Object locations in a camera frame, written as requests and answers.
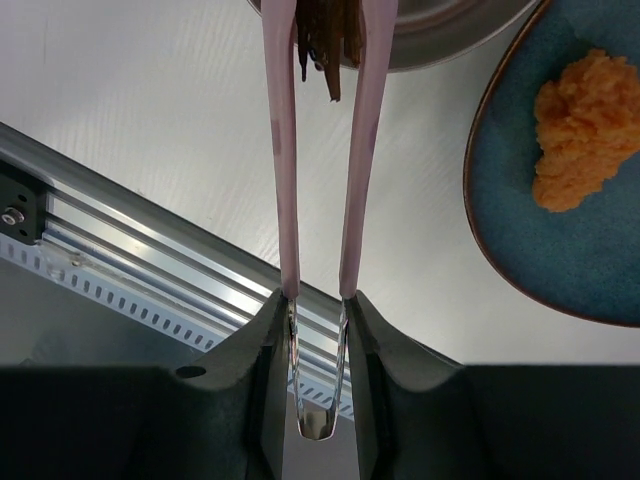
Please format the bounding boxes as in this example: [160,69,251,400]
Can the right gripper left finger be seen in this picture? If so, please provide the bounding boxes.
[1,291,289,479]

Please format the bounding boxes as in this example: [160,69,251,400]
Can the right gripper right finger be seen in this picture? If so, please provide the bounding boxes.
[346,294,639,479]

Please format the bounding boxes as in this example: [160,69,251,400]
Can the round steel lunch box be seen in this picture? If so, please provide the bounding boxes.
[244,0,551,75]

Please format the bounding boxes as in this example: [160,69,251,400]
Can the dark green seaweed piece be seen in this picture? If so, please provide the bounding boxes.
[295,0,363,102]

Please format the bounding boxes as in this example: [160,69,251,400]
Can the pink steel tongs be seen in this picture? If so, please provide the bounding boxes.
[260,1,398,441]

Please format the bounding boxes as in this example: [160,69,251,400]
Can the blue ceramic plate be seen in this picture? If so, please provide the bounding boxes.
[463,1,639,328]

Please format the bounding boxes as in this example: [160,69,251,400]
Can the orange fried food piece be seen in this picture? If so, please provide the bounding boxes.
[532,49,639,213]

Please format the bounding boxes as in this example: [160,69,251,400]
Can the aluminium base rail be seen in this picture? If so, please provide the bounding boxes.
[0,122,461,391]

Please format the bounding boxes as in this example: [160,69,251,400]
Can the left black mount plate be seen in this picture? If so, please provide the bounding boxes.
[0,161,47,245]

